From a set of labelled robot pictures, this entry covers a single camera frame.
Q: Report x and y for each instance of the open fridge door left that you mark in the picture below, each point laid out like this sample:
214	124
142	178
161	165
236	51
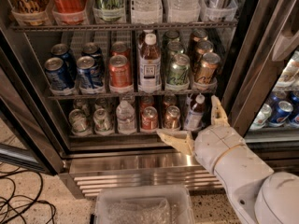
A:
22	119

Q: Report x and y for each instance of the bottom tea bottle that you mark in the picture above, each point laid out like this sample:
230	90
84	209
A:
195	112

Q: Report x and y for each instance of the top shelf water bottle left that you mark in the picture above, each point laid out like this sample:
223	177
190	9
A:
146	11

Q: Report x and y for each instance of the bottom silver can outer front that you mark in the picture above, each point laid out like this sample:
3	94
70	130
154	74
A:
78	121

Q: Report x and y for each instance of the rear tea bottle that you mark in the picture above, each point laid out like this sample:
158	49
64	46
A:
142	36

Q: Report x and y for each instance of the shelf water bottle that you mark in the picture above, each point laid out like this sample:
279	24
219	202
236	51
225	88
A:
182	11
146	11

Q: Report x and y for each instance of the clear plastic bin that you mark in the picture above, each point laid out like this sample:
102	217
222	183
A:
165	204

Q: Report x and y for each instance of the gold orange can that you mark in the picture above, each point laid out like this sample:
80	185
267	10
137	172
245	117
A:
207	68
202	47
196	36

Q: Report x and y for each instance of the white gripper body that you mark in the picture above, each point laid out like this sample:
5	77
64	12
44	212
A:
215	143

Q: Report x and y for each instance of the top shelf green can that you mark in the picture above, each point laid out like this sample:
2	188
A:
110	10

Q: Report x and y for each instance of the rear red orange can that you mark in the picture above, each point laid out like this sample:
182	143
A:
120	48

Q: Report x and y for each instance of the bottom red can front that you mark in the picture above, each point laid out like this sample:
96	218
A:
149	118

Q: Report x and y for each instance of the white can behind glass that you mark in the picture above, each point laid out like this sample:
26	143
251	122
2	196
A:
262	117

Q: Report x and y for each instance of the front green can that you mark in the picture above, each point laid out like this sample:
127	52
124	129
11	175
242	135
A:
178	70

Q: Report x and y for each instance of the bottom copper can front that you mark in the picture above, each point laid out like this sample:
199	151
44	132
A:
171	117

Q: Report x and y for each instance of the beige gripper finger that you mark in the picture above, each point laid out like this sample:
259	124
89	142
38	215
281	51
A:
218	114
181	141

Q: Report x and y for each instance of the rear green can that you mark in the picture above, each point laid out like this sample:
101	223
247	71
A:
171	35

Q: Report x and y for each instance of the front red orange can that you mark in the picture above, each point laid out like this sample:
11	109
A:
120	71

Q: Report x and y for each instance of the blue can behind glass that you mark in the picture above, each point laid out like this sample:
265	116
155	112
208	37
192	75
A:
282	110

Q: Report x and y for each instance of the front tea bottle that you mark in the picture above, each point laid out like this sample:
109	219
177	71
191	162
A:
150	64

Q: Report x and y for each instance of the bottom silver can inner front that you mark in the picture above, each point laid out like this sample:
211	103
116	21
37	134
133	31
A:
101	119

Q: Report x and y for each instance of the stainless steel fridge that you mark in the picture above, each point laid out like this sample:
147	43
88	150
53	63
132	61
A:
93	162

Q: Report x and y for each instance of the bottom water bottle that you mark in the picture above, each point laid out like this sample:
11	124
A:
126	118

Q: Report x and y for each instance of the red orange can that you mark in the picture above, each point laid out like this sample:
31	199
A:
120	71
120	48

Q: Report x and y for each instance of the rear blue can inner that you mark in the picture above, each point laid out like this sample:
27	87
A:
93	50

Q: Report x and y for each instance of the top shelf water bottle right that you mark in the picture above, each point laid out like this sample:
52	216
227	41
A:
182	11

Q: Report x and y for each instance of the glass fridge door right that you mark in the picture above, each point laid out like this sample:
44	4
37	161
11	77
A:
253	77

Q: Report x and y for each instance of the fridge door handle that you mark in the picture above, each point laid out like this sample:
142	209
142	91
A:
288	36

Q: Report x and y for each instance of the middle green can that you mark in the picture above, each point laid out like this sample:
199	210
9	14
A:
173	47

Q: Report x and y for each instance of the rear blue can outer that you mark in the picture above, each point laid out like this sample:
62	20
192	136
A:
65	53

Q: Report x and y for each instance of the front blue can inner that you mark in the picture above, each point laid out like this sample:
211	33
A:
89	73

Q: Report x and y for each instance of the front blue can outer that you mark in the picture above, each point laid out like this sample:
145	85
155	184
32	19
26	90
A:
58	75

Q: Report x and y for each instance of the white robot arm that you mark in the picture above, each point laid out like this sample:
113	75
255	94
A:
258	194

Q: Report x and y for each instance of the top shelf cola can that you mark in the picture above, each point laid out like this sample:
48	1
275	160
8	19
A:
70	11

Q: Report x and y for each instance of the tea bottle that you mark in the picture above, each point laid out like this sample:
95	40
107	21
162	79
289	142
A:
150	64
195	112
142	36

